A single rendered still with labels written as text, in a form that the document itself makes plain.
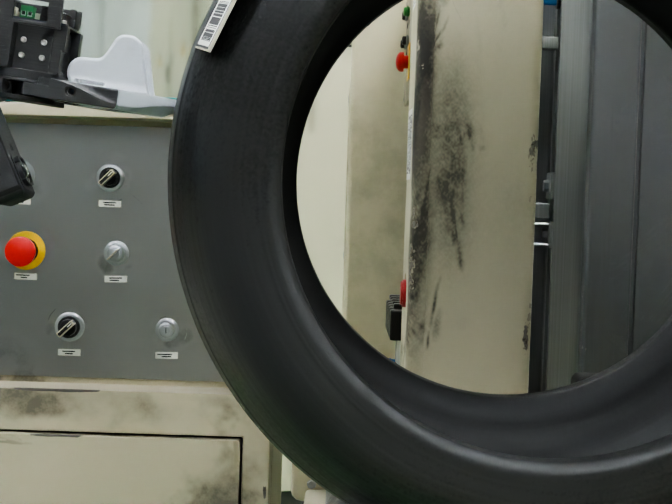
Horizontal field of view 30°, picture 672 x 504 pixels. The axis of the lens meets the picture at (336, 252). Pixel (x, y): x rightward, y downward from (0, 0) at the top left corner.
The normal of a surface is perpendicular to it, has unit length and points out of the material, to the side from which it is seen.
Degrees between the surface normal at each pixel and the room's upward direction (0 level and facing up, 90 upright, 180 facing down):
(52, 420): 90
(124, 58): 90
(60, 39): 90
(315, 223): 90
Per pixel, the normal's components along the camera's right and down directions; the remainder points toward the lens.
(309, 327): -0.17, 0.14
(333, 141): 0.32, 0.06
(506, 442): 0.00, -0.13
